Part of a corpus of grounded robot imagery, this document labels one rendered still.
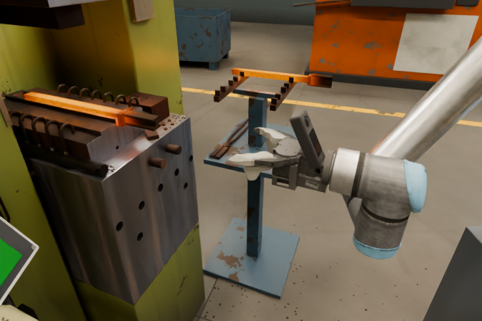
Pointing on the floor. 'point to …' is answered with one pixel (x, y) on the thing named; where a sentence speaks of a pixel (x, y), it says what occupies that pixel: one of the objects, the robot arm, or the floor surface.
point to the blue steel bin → (203, 34)
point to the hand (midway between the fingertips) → (241, 140)
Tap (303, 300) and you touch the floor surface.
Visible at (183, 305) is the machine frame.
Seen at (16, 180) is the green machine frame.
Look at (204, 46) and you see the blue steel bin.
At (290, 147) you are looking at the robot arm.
